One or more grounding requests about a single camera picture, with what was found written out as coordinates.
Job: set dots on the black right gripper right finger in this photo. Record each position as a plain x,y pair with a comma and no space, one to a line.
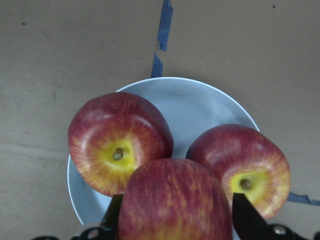
250,225

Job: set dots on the light blue plate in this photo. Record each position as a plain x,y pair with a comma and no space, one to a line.
188,106

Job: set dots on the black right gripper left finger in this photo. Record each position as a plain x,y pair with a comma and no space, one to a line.
108,227

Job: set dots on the red apple on plate back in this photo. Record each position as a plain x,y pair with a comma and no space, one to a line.
247,162

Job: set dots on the red apple on plate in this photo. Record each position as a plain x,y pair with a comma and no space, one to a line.
110,136
247,162

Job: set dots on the red apple on plate left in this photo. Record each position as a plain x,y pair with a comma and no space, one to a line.
110,136

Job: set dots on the red yellow apple carried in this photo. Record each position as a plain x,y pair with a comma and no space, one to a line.
174,199

